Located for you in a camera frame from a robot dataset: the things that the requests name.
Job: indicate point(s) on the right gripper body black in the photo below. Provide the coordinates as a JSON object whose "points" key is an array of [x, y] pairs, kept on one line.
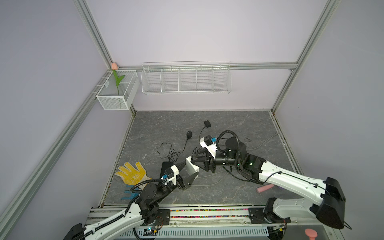
{"points": [[211, 164]]}

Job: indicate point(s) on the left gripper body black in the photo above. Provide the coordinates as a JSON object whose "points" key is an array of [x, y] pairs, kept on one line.
{"points": [[179, 184]]}

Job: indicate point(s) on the black network switch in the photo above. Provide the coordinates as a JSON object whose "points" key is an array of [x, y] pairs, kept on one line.
{"points": [[165, 169]]}

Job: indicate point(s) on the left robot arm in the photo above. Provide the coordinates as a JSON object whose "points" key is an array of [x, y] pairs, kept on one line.
{"points": [[141, 210]]}

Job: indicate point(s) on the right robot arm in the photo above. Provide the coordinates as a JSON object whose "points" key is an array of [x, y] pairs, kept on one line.
{"points": [[323, 200]]}

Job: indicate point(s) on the black power brick far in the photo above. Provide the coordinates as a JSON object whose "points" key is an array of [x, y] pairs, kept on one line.
{"points": [[207, 124]]}

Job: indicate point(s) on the yellow work glove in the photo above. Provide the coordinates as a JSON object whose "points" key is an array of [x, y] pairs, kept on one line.
{"points": [[132, 175]]}

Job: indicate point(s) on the blue yellow toy rake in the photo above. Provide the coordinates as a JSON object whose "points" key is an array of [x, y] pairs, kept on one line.
{"points": [[128, 195]]}

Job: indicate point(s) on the pink purple toy shovel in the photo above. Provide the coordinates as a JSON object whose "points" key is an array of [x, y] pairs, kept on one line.
{"points": [[265, 188]]}

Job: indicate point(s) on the white mesh basket small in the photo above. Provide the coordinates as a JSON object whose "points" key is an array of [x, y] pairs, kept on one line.
{"points": [[108, 95]]}

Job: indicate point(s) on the artificial tulip flower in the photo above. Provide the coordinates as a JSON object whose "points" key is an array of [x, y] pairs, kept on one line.
{"points": [[118, 78]]}

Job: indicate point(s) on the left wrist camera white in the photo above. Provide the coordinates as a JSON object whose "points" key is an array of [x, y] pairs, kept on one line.
{"points": [[176, 172]]}

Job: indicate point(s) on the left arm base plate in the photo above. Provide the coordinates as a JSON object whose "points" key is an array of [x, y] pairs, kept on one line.
{"points": [[162, 218]]}

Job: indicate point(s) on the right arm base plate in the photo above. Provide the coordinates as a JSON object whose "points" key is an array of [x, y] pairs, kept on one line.
{"points": [[258, 216]]}

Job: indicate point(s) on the white wire basket long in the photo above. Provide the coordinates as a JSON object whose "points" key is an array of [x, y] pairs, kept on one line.
{"points": [[186, 77]]}

